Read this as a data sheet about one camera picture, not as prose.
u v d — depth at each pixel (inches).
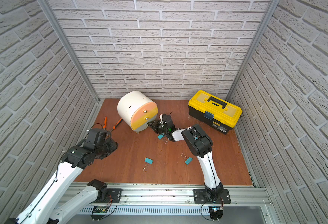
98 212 28.1
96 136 21.0
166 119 31.9
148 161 33.6
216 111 35.9
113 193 29.2
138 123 35.1
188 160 33.9
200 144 22.3
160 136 37.3
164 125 33.2
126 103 35.1
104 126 40.6
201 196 28.6
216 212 27.7
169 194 29.8
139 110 32.6
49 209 16.0
